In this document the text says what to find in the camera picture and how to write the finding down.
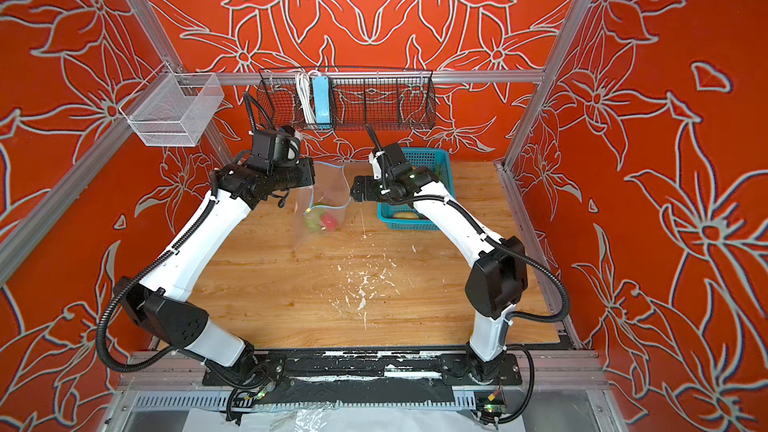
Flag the green cabbage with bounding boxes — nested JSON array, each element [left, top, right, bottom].
[[303, 209, 324, 232]]

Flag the clear zip top bag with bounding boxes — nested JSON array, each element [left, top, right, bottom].
[[293, 161, 351, 248]]

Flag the red fruit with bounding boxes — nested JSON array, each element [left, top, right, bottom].
[[320, 213, 339, 231]]

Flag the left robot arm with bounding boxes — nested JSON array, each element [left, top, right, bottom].
[[95, 94, 315, 388]]

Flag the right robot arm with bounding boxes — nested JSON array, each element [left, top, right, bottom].
[[350, 167, 571, 384]]

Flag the yellow potato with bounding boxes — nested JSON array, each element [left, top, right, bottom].
[[393, 211, 420, 220]]

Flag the turquoise plastic basket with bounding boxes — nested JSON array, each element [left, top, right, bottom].
[[377, 147, 455, 231]]

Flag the light blue box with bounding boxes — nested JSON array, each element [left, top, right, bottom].
[[312, 75, 331, 129]]

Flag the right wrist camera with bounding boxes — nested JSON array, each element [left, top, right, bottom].
[[369, 143, 413, 180]]

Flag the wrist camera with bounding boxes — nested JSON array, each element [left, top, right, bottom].
[[369, 143, 413, 180], [246, 130, 300, 174]]

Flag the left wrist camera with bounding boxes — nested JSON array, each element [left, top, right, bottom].
[[246, 130, 300, 174]]

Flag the black wire wall basket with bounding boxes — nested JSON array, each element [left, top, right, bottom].
[[247, 67, 437, 131]]

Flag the clear wire wall basket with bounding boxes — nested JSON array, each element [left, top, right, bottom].
[[120, 73, 224, 147]]

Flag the white cable bundle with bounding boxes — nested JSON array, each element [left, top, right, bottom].
[[295, 71, 316, 126]]

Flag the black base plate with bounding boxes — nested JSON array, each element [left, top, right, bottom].
[[202, 347, 523, 388]]

